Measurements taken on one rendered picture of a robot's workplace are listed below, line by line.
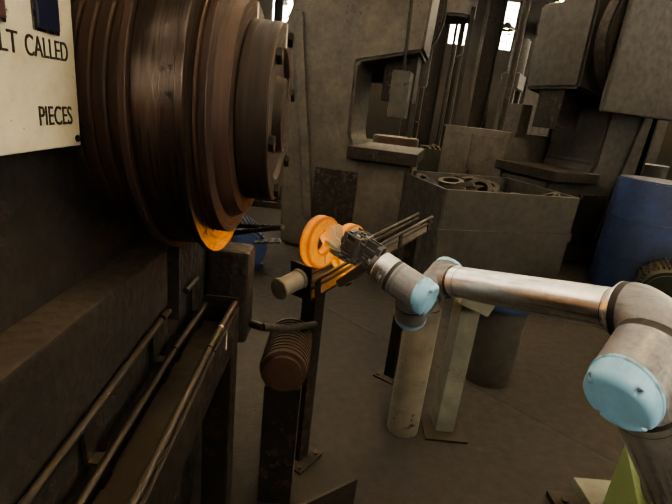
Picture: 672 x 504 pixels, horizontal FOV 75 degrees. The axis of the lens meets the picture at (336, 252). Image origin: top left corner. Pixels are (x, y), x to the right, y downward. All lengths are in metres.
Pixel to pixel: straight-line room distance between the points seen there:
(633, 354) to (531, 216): 2.39
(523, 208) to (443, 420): 1.73
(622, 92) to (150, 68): 3.73
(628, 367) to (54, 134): 0.86
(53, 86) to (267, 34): 0.28
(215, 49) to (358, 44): 2.86
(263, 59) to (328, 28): 2.87
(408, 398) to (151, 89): 1.37
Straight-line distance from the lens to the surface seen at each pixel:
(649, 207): 3.91
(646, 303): 0.94
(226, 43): 0.64
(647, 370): 0.85
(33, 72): 0.57
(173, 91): 0.56
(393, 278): 1.12
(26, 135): 0.56
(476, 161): 4.88
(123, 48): 0.59
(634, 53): 4.09
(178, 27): 0.58
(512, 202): 3.07
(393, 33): 3.42
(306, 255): 1.22
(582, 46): 4.20
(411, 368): 1.62
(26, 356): 0.54
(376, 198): 3.43
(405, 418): 1.74
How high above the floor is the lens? 1.14
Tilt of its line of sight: 18 degrees down
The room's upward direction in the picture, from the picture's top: 6 degrees clockwise
